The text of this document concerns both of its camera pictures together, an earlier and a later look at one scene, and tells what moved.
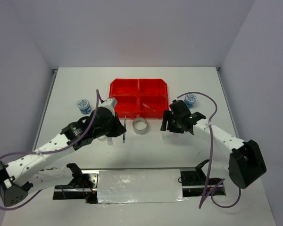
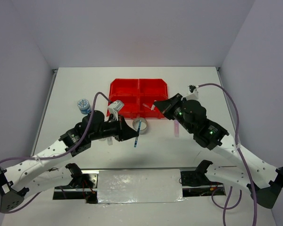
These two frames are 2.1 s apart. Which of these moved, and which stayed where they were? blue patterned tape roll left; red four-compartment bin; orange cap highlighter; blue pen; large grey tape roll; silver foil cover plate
Moved: blue pen
Stayed: red four-compartment bin; blue patterned tape roll left; orange cap highlighter; large grey tape roll; silver foil cover plate
